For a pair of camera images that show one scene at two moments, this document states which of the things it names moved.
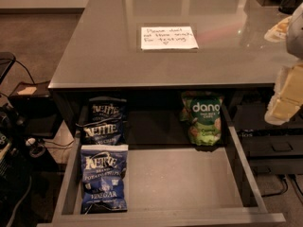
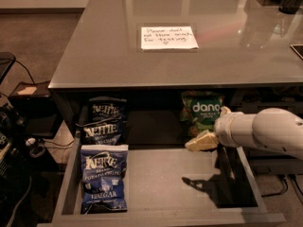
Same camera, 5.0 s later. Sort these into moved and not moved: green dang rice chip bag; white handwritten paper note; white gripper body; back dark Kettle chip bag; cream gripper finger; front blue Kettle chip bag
Moved: white gripper body; cream gripper finger
Not moved: front blue Kettle chip bag; white handwritten paper note; back dark Kettle chip bag; green dang rice chip bag
